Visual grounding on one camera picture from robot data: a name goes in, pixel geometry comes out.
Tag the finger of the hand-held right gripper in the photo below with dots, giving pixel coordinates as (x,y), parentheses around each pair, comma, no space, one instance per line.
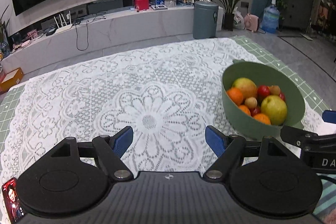
(330,117)
(309,140)

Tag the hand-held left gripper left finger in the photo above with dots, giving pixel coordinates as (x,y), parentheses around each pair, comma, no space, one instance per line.
(122,142)

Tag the white lace tablecloth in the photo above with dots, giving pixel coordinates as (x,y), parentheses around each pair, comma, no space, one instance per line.
(105,82)

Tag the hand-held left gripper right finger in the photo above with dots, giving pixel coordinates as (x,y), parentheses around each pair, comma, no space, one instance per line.
(214,140)

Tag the teal striped cloth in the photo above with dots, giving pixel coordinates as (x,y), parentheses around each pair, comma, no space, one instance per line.
(328,187)

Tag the tall potted leaf plant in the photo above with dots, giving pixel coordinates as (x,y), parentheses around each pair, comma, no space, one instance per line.
(229,8)

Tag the leaf plant in glass vase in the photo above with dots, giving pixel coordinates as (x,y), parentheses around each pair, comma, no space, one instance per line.
(3,35)

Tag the red cherry tomato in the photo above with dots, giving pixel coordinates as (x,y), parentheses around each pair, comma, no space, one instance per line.
(255,111)
(263,91)
(282,96)

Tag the grey round trash can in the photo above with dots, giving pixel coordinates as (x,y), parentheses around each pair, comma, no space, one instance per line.
(205,20)

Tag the black smartphone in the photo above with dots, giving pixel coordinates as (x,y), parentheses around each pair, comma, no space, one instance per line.
(11,200)

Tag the red box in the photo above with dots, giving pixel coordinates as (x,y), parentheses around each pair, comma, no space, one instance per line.
(141,4)

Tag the grey drawer cabinet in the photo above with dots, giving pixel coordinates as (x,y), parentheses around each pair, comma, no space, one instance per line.
(299,8)

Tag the orange cardboard box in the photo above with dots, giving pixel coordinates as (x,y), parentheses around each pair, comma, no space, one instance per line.
(10,81)

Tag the white router with antennas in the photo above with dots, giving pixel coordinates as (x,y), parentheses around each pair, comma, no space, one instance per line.
(63,29)

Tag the white plastic bag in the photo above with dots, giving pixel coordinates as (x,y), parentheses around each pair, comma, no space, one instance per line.
(239,20)

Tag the blue water jug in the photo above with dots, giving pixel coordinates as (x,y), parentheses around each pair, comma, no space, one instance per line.
(270,19)

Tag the pink fan heater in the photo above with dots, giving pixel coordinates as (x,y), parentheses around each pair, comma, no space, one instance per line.
(252,23)

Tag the small brown longan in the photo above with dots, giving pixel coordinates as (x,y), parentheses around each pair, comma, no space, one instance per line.
(250,102)
(274,89)

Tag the green colander bowl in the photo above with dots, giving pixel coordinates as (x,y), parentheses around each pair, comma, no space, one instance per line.
(262,69)

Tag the orange mandarin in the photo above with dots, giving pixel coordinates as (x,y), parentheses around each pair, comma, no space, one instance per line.
(262,119)
(235,96)
(244,110)

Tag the white television console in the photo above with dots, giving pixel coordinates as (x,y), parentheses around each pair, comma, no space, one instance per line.
(131,27)

